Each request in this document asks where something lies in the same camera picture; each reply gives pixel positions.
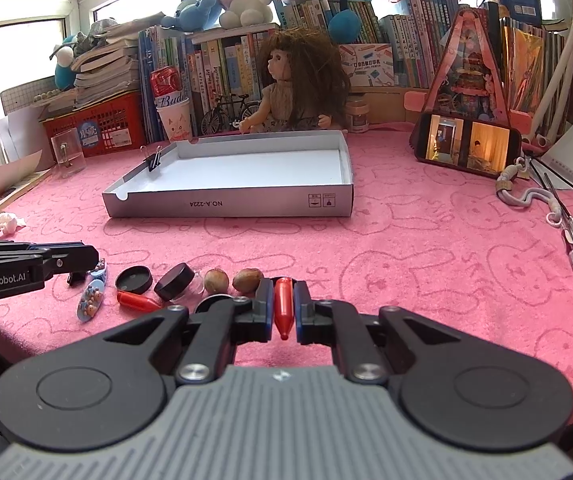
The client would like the red crayon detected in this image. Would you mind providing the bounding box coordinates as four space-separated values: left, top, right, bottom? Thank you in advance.
116 289 163 313
273 276 295 340

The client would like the black round lid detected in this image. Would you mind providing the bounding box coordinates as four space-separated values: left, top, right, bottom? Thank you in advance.
115 266 153 295

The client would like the black round jar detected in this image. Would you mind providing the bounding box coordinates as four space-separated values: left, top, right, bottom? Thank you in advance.
154 262 204 302

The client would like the brown walnut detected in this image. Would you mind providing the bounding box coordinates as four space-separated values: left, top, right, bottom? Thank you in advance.
203 268 230 295
232 268 264 296

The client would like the crumpled white tissue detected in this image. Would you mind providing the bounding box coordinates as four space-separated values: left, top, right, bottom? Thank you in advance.
0 212 26 240

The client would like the clear acrylic block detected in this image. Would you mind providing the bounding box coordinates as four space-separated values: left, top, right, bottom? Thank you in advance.
51 128 86 178

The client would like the red plastic crate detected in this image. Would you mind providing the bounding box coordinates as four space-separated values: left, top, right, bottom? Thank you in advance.
40 91 146 157

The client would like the black binder clip on tray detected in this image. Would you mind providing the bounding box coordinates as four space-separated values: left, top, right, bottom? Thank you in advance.
140 145 163 172

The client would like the pink bunny table cloth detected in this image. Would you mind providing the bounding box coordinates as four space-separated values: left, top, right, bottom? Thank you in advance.
11 127 573 385

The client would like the blue white plush on books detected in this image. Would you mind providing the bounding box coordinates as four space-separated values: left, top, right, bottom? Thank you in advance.
49 35 77 91

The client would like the stack of books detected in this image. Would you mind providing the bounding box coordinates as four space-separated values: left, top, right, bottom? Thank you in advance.
72 12 165 110

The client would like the white paper cup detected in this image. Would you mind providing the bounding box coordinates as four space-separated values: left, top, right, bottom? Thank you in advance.
155 92 192 142

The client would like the smartphone playing video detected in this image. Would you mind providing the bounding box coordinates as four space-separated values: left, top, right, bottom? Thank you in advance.
410 113 521 178

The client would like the red beer can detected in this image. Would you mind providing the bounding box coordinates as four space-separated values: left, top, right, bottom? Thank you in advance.
150 66 181 98

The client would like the white cardboard box tray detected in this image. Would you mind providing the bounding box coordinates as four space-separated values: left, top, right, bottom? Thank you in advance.
102 130 355 218

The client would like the miniature black bicycle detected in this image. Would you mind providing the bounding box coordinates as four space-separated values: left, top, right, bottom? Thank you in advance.
201 93 259 136

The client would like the small lidded jar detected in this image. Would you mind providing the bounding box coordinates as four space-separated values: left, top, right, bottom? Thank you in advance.
345 96 370 133

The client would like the pink triangular dollhouse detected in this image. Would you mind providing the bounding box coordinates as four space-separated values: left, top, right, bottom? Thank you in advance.
403 6 531 134

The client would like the small blue bear plush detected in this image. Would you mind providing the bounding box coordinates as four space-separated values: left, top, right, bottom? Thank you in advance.
160 0 224 32

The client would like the brown haired doll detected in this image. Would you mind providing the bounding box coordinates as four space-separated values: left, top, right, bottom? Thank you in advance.
239 28 350 133

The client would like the white illustrated box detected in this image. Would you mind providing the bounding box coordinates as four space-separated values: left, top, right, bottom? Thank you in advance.
339 44 397 87

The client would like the white lanyard cord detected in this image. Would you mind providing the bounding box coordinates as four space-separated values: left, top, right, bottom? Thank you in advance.
494 156 565 226

